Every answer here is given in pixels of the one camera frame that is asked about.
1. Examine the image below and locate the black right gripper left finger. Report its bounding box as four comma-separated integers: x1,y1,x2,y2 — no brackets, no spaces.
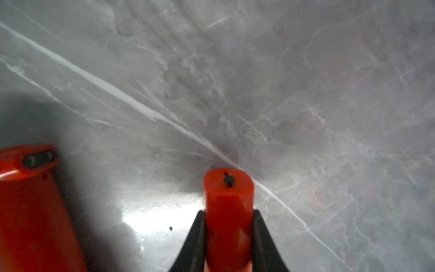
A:
169,210,206,272

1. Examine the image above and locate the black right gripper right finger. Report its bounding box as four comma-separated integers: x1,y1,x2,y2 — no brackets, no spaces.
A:
252,210,290,272

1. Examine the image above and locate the red flashlight white logo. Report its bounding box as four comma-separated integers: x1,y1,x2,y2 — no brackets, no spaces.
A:
203,168,255,272

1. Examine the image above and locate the red flashlight plain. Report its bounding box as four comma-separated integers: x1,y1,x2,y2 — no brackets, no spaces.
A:
1,145,87,272

